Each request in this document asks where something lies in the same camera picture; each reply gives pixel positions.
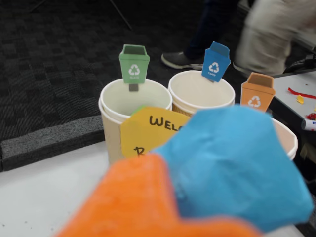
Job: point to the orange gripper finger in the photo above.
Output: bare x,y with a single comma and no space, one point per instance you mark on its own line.
128,197

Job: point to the blue paper packet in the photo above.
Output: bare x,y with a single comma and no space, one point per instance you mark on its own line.
234,160

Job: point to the yellow welcome sign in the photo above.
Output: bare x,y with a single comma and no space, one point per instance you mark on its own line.
143,133

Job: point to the paper cup with green tag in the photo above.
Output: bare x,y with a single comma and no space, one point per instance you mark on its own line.
113,128

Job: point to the paper cup with blue tag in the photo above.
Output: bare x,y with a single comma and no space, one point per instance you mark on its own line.
197,93

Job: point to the green recycling bin tag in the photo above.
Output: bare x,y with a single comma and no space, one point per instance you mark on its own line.
134,61

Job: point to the blue recycling bin tag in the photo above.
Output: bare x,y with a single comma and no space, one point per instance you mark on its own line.
214,61

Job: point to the orange recycling bin tag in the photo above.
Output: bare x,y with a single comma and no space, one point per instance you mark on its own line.
256,93

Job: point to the paper cup with orange tag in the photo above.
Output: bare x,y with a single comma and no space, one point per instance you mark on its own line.
286,138

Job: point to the person in dark blue clothes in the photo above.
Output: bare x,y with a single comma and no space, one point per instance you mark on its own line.
197,37

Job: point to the white whiteboard marker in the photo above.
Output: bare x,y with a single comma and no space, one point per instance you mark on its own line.
309,124

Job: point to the grey table with black edge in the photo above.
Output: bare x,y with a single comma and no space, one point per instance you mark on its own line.
288,81

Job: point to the small yellow paper scrap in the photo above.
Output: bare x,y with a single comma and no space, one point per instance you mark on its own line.
300,99

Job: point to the crumpled red wrapper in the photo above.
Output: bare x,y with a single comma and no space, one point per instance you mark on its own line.
311,116

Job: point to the long red tape strip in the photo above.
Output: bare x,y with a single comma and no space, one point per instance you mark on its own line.
301,93

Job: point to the person in beige trousers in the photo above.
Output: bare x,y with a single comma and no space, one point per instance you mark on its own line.
266,37

